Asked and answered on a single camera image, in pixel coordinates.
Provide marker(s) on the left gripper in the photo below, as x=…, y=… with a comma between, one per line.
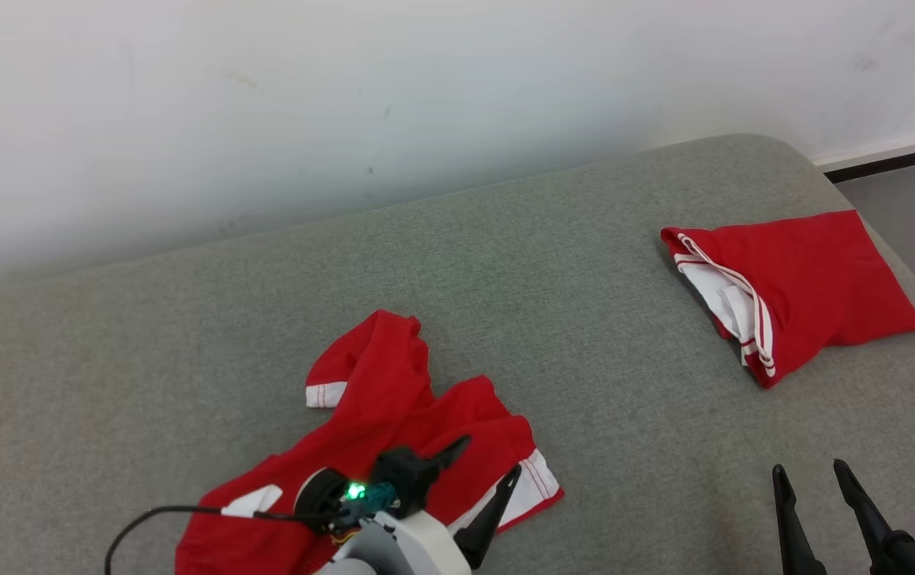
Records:
x=318, y=495

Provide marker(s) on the red white basketball jersey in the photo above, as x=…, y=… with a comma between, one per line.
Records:
x=825, y=279

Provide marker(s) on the teal left camera connector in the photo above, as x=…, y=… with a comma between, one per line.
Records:
x=374, y=499

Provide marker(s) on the grey fabric table cover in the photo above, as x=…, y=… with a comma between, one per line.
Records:
x=545, y=279

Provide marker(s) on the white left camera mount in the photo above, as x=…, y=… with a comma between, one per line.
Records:
x=409, y=543

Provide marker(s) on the black white baseboard strip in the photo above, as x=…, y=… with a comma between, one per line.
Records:
x=905, y=158

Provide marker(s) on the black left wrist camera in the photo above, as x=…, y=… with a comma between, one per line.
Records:
x=406, y=475

